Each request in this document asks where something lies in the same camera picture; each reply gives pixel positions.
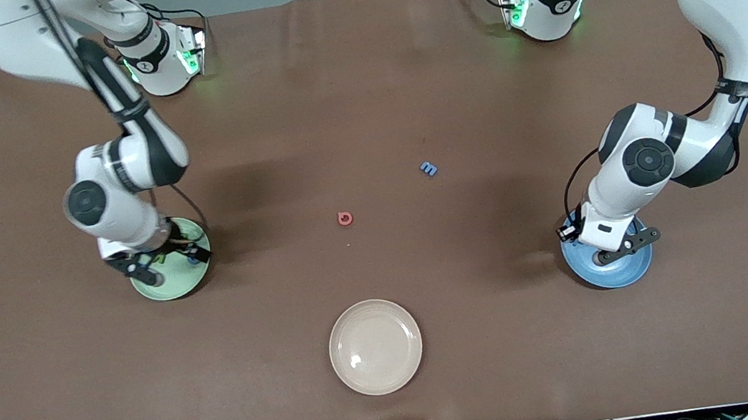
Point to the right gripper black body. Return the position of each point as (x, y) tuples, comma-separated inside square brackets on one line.
[(170, 245)]

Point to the red letter Q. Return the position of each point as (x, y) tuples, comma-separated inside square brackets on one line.
[(340, 219)]

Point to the blue letter m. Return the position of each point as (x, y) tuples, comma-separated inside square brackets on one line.
[(429, 169)]

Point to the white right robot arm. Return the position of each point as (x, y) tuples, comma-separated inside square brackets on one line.
[(127, 199)]

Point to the green plate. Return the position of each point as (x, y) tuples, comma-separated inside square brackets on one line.
[(174, 283)]

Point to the blue plate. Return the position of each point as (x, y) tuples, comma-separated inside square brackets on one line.
[(614, 276)]

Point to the beige plate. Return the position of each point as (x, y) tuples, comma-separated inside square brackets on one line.
[(375, 347)]

